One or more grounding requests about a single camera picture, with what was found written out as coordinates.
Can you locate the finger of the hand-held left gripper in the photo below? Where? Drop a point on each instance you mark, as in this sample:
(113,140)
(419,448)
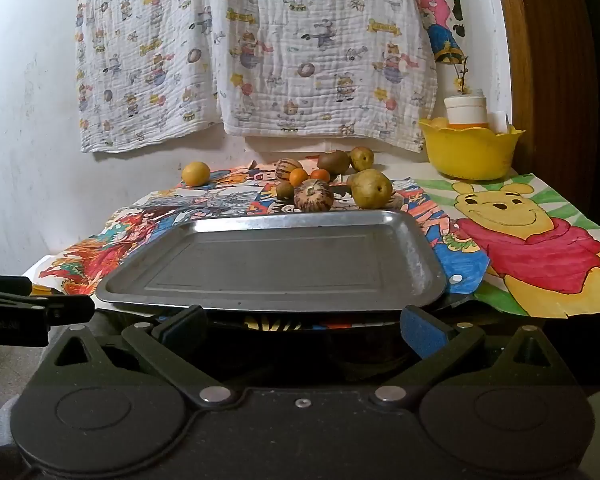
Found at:
(65,307)
(5,286)

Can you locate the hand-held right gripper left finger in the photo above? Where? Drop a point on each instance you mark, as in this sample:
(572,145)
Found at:
(180,329)

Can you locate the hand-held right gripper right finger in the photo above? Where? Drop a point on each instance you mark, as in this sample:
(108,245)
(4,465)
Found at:
(425,335)

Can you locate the metal tray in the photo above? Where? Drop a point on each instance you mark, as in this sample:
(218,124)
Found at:
(270,265)

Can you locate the round yellow citrus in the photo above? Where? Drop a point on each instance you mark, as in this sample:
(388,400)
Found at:
(196,173)

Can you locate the small brown round fruit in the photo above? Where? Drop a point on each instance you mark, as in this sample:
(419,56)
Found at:
(284,190)

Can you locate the striped pepino melon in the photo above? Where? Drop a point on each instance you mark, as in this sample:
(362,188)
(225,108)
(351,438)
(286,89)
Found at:
(286,165)
(313,196)

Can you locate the elongated yellow-green pear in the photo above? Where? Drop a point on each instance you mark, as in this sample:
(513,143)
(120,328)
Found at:
(362,158)

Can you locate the small orange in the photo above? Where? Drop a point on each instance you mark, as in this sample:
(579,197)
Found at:
(298,178)
(321,175)

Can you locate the brown kiwi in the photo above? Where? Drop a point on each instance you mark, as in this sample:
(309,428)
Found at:
(333,161)

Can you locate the red dragon drawing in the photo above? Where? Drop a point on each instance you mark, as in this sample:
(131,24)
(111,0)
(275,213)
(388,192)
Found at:
(90,255)

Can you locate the yellow bear drawing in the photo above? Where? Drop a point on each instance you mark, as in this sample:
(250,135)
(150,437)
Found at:
(530,250)

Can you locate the cartoon boys drawing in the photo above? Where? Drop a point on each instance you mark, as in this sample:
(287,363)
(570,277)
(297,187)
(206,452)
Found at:
(235,176)

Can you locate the yellow scalloped plastic bowl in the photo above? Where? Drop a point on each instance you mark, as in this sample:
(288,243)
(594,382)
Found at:
(470,155)

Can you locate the yellow fruit in bowl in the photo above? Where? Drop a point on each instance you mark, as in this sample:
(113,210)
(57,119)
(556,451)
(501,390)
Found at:
(438,122)

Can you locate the small white box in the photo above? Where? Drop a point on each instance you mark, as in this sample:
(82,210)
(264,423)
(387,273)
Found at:
(499,121)

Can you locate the white jar with orange label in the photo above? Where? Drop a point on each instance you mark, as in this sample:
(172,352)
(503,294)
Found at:
(465,110)

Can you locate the yellow flower sprig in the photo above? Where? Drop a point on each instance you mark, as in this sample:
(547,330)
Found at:
(463,80)

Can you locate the narrow printed muslin cloth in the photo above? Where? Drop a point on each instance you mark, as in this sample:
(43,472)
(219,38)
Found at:
(140,60)

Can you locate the wide printed muslin cloth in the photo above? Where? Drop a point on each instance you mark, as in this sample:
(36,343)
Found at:
(320,60)

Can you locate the colourful wall poster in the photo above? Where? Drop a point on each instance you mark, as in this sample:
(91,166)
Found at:
(437,25)

